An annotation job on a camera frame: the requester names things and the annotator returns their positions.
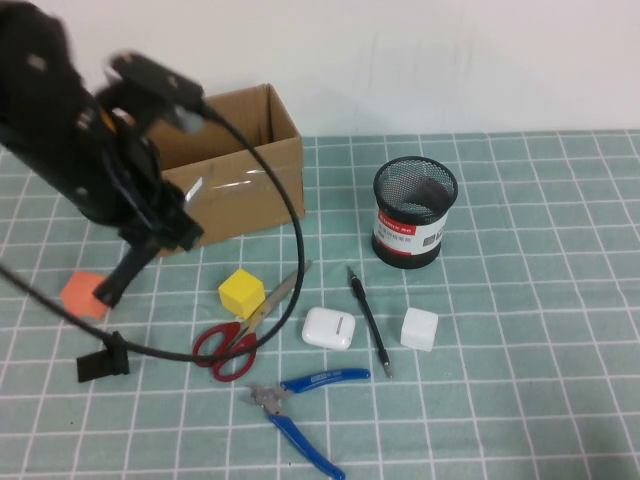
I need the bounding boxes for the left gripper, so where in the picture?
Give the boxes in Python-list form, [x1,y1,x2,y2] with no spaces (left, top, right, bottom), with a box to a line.
[89,97,205,252]

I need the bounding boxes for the thick black-handled screwdriver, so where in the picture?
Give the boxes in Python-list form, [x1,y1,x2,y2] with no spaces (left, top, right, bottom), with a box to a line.
[92,234,159,309]

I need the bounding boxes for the red-handled scissors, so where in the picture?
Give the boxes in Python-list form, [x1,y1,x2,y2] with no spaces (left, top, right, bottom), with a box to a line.
[192,259,314,384]

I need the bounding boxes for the blue-handled pliers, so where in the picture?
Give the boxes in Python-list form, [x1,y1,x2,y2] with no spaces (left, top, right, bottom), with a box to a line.
[244,368,372,480]

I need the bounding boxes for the brown cardboard box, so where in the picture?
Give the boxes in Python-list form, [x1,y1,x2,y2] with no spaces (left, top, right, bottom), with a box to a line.
[144,82,306,259]

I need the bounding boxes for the orange cube block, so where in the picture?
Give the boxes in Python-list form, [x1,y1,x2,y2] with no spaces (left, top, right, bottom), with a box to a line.
[60,271,111,320]

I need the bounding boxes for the yellow cube block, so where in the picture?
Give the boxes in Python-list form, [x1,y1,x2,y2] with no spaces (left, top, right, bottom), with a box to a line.
[218,268,265,320]

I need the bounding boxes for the white earbuds case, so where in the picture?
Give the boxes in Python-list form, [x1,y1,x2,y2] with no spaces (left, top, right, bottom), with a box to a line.
[301,306,357,351]

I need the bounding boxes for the black mesh pen holder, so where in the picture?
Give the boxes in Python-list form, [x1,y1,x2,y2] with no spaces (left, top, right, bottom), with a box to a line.
[371,156,459,272]

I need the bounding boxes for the white cube block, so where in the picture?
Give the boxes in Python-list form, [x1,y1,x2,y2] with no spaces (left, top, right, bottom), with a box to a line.
[399,307,440,353]

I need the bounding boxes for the green checkered tablecloth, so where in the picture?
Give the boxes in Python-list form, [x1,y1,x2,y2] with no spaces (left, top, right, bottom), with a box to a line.
[0,128,640,480]

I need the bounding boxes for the black left camera cable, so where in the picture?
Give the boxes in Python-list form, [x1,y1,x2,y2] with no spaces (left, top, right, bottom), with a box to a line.
[0,102,307,362]

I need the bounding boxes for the black plastic bracket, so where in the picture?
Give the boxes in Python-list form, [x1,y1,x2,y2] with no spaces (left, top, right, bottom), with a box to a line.
[75,329,132,384]

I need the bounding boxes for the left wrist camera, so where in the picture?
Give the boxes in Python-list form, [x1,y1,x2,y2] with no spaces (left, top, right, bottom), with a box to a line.
[97,49,207,134]

